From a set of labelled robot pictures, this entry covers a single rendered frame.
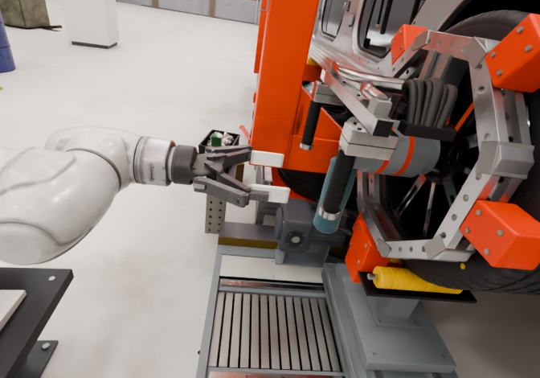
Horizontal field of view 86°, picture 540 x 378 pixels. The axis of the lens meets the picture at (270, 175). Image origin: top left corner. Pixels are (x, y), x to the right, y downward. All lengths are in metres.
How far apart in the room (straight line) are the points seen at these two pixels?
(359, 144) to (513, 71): 0.25
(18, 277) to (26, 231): 0.78
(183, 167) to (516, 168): 0.55
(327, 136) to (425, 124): 0.72
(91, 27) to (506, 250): 6.39
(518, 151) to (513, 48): 0.16
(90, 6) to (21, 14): 1.89
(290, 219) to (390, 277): 0.45
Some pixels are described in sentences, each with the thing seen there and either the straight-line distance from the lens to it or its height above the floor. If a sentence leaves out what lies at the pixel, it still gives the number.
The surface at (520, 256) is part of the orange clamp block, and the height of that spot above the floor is 0.84.
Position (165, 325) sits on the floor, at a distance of 1.32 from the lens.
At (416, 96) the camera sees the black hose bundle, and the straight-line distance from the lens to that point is 0.56.
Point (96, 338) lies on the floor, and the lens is 1.35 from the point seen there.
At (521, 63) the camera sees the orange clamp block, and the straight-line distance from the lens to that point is 0.61.
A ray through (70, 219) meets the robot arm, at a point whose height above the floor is 0.85.
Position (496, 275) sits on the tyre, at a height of 0.75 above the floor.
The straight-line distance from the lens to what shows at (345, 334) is 1.22.
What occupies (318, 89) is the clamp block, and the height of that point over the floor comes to 0.94.
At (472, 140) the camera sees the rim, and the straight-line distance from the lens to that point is 0.80.
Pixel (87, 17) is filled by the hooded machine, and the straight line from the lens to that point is 6.48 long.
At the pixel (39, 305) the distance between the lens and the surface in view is 1.10.
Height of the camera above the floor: 1.11
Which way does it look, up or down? 30 degrees down
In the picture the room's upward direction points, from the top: 10 degrees clockwise
